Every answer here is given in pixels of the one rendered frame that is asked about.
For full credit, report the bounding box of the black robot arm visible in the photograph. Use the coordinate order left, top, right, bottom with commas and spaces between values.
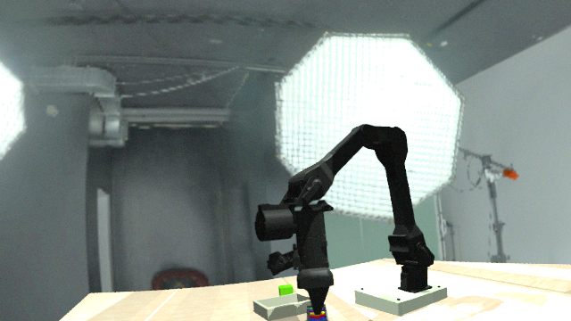
255, 123, 434, 293

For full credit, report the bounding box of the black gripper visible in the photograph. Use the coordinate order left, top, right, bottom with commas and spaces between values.
296, 235, 335, 315

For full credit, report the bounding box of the green block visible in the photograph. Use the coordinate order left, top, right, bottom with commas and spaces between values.
278, 284, 293, 296

